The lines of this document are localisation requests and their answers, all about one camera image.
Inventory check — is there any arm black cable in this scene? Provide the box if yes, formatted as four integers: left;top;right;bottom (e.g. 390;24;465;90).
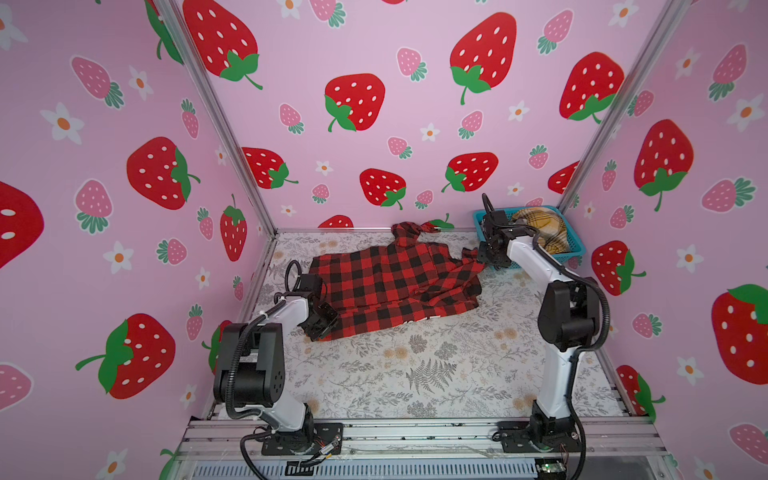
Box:
238;431;271;480
563;347;595;480

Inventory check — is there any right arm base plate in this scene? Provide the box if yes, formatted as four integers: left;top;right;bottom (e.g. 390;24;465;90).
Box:
491;421;581;454

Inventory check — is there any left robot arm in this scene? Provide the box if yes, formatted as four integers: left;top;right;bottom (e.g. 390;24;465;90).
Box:
213;274;338;445

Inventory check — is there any aluminium front rail frame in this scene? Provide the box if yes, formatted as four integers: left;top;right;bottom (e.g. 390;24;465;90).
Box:
168;417;682;479

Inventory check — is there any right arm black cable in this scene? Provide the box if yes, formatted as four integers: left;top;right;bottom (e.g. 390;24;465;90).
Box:
563;347;595;480

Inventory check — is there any teal plastic basket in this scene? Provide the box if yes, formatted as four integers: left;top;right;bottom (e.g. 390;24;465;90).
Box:
473;207;586;269

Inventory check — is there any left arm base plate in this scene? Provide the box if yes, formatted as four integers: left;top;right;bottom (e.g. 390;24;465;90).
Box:
261;422;344;456

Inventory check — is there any yellow plaid shirt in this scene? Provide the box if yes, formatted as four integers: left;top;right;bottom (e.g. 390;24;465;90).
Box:
512;207;571;255

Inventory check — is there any left corner aluminium post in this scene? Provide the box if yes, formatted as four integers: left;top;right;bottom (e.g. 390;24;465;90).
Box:
157;0;278;239

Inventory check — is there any red black plaid shirt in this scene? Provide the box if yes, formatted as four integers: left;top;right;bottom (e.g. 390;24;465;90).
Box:
309;220;485;340

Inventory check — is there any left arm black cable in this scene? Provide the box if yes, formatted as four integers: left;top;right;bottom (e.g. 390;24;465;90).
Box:
238;431;271;480

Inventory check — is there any corner aluminium post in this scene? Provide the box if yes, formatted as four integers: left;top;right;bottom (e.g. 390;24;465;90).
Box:
157;0;278;239
557;0;691;212

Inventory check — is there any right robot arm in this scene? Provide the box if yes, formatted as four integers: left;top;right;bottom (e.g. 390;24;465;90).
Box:
478;202;610;451

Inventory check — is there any right corner aluminium post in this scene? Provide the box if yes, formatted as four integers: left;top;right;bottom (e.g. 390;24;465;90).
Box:
557;0;691;212

